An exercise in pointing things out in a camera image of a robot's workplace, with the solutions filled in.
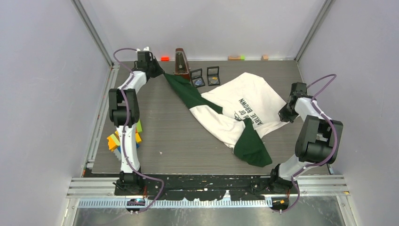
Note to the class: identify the black box with gold brooch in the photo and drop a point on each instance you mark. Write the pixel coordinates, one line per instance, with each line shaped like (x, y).
(213, 78)

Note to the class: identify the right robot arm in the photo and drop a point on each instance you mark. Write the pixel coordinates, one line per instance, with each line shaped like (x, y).
(317, 143)

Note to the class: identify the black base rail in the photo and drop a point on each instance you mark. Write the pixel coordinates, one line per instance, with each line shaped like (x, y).
(176, 187)

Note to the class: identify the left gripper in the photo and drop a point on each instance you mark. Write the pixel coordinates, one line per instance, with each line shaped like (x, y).
(156, 69)

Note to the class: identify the black box with blue brooch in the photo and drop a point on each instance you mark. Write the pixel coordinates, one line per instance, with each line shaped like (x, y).
(196, 78)

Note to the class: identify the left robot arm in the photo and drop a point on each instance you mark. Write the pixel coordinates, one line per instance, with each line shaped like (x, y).
(124, 113)

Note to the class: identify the green and white t-shirt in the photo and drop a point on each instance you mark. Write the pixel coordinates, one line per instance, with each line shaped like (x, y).
(239, 113)

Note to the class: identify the brown wooden metronome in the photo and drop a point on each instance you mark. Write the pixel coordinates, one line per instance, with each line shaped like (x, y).
(182, 68)

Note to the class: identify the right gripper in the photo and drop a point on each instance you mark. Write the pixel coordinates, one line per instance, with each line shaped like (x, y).
(284, 113)

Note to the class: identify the tan and green block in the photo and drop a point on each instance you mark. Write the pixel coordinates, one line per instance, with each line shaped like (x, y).
(233, 58)

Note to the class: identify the light green wooden block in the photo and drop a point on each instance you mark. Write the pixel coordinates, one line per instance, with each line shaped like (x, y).
(139, 127)

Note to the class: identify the pile of colourful toy bricks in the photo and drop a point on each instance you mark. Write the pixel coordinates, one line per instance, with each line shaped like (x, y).
(114, 144)

